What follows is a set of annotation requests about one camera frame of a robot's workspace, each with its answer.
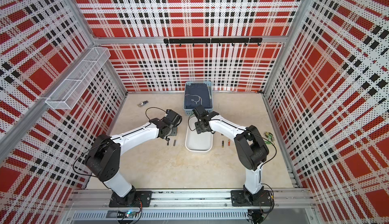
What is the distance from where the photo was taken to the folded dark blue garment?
1.05 meters

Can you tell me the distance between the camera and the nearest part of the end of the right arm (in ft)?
2.21

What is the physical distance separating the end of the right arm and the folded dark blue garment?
9.1 inches
